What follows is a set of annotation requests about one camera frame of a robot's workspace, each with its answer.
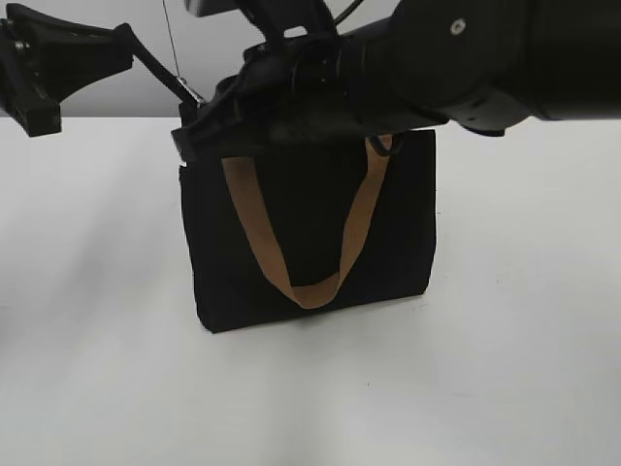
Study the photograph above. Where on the black canvas tote bag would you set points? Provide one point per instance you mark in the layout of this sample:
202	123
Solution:
281	236

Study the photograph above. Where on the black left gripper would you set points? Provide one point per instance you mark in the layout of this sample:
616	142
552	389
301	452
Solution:
44	60

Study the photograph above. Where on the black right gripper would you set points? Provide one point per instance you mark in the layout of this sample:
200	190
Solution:
293	92

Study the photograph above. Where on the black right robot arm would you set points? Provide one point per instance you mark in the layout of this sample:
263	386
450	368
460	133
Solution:
486	65

